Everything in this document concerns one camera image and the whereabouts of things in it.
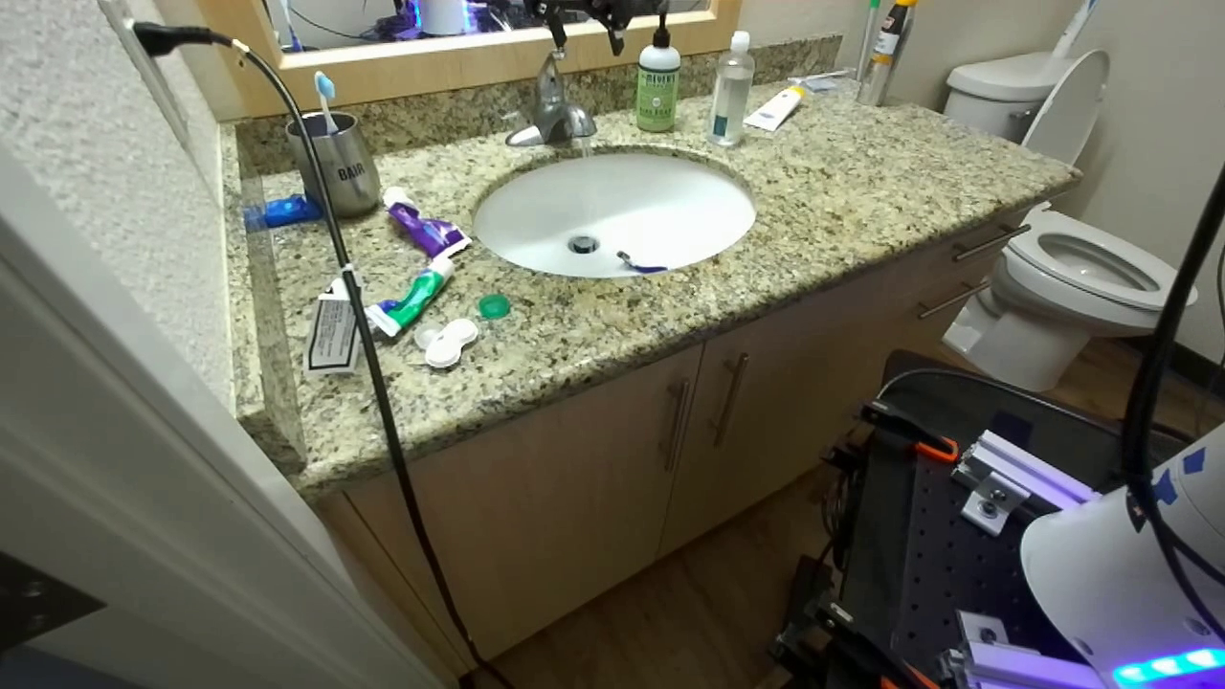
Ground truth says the green soap pump bottle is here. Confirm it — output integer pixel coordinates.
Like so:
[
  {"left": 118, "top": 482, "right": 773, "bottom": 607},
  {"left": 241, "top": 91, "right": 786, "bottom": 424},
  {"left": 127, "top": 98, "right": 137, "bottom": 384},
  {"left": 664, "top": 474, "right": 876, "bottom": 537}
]
[{"left": 630, "top": 7, "right": 686, "bottom": 139}]

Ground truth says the chrome sink faucet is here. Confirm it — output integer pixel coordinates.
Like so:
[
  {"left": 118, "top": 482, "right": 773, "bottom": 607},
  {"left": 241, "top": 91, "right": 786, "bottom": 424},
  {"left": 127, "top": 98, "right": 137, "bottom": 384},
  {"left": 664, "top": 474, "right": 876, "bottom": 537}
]
[{"left": 501, "top": 51, "right": 602, "bottom": 153}]

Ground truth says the wood framed mirror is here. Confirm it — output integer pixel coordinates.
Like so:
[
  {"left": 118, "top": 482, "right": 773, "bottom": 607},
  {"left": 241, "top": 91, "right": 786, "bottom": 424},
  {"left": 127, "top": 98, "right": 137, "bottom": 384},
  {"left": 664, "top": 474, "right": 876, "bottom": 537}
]
[{"left": 188, "top": 0, "right": 746, "bottom": 123}]

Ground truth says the clear plastic bottle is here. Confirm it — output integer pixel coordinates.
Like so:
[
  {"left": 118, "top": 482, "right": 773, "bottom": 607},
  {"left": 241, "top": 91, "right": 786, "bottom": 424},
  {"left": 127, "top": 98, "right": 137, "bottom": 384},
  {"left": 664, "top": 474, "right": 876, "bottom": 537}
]
[{"left": 703, "top": 28, "right": 758, "bottom": 153}]

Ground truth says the white tube yellow cap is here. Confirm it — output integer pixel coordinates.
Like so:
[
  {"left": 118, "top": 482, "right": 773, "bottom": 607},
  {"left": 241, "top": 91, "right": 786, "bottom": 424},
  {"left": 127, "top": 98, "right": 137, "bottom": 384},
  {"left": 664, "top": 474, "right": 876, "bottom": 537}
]
[{"left": 737, "top": 81, "right": 812, "bottom": 139}]

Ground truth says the white oval sink basin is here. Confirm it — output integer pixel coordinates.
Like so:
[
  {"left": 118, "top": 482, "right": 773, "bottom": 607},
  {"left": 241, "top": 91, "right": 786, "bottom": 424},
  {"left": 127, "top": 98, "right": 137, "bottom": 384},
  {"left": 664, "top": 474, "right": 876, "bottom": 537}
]
[{"left": 467, "top": 144, "right": 760, "bottom": 282}]

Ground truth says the small purple item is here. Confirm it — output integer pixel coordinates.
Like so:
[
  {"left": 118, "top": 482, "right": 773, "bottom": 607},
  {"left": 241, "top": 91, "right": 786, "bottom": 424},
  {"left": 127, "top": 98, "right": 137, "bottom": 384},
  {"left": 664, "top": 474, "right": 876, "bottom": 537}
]
[{"left": 611, "top": 243, "right": 675, "bottom": 278}]

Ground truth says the toothbrush with blue head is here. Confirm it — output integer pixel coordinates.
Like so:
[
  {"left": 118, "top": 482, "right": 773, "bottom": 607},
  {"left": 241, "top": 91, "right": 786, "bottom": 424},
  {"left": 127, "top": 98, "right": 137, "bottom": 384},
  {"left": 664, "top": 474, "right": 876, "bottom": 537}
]
[{"left": 311, "top": 63, "right": 349, "bottom": 139}]

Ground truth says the purple toothpaste tube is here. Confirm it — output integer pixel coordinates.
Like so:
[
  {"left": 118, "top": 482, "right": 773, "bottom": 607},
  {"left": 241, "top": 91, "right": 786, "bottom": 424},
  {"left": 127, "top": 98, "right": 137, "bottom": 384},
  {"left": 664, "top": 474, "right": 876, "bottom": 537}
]
[{"left": 377, "top": 183, "right": 476, "bottom": 262}]

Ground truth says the steel toothbrush cup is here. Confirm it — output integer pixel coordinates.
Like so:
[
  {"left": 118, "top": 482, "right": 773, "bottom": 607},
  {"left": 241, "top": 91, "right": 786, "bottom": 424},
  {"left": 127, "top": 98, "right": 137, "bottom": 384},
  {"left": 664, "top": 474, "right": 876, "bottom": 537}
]
[{"left": 283, "top": 111, "right": 385, "bottom": 222}]

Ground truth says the silver spray bottle orange cap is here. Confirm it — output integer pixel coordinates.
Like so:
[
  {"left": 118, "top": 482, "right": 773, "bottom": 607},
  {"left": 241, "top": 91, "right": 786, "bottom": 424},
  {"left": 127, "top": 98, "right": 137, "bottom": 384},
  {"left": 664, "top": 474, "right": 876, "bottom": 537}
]
[{"left": 852, "top": 0, "right": 921, "bottom": 111}]

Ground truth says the small green cap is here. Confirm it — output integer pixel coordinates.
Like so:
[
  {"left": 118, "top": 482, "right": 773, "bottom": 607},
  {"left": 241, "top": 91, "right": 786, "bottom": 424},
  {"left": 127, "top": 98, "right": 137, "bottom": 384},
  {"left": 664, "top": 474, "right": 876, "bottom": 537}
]
[{"left": 472, "top": 288, "right": 516, "bottom": 325}]

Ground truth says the green white toothpaste tube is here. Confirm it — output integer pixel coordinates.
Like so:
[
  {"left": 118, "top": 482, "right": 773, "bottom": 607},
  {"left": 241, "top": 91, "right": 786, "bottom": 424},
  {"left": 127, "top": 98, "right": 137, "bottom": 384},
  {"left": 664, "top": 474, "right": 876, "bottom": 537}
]
[{"left": 365, "top": 251, "right": 464, "bottom": 345}]

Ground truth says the blue plastic item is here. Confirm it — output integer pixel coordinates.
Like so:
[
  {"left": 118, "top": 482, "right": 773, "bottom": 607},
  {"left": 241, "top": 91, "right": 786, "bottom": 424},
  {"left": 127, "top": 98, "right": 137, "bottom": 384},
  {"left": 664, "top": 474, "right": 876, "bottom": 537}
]
[{"left": 241, "top": 191, "right": 324, "bottom": 237}]

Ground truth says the white contact lens case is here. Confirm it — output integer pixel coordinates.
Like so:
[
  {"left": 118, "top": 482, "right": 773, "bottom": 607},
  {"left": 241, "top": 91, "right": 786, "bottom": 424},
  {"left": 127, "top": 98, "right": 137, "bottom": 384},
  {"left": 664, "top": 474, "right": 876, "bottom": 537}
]
[{"left": 412, "top": 312, "right": 487, "bottom": 375}]

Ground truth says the light wood vanity cabinet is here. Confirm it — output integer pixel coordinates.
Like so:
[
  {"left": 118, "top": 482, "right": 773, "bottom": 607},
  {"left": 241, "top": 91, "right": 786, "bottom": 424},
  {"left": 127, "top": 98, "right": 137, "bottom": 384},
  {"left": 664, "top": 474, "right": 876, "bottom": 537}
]
[{"left": 311, "top": 201, "right": 1041, "bottom": 682}]

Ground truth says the orange black clamp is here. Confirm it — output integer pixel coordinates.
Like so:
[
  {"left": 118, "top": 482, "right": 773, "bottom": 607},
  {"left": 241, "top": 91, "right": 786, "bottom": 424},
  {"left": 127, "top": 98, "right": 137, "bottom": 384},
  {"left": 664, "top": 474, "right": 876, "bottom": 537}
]
[{"left": 858, "top": 399, "right": 964, "bottom": 472}]

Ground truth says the white toilet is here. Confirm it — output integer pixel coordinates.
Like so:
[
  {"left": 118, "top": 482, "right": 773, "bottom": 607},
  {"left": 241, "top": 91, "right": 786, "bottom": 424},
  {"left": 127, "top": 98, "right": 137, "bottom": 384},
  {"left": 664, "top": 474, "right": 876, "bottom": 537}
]
[{"left": 936, "top": 0, "right": 1207, "bottom": 399}]

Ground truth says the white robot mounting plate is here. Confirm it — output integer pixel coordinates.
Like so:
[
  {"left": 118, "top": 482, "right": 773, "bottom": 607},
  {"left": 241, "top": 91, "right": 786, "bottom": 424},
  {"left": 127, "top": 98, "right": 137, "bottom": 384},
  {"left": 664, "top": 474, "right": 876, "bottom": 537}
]
[{"left": 946, "top": 424, "right": 1119, "bottom": 689}]

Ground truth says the black robot table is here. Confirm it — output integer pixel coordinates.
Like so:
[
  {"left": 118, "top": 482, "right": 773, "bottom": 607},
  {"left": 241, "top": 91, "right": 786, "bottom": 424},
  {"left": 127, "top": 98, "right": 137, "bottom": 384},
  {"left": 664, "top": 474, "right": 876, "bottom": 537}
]
[{"left": 768, "top": 364, "right": 1198, "bottom": 689}]

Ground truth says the thin black power cable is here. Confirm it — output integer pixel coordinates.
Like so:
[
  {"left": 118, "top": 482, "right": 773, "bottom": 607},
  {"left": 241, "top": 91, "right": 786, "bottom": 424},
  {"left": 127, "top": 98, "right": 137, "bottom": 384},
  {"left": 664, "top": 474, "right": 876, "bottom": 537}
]
[{"left": 130, "top": 16, "right": 516, "bottom": 689}]

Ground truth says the white door frame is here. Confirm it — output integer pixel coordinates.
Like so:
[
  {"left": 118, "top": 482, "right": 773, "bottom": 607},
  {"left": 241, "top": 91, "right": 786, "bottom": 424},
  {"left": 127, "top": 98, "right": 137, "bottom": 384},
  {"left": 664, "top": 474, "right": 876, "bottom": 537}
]
[{"left": 0, "top": 150, "right": 445, "bottom": 689}]

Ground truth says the thick black cable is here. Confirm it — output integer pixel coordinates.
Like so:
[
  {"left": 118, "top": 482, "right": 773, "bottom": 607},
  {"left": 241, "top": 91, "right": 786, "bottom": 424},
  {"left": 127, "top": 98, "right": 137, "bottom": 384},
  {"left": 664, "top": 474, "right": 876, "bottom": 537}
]
[{"left": 1119, "top": 159, "right": 1225, "bottom": 644}]

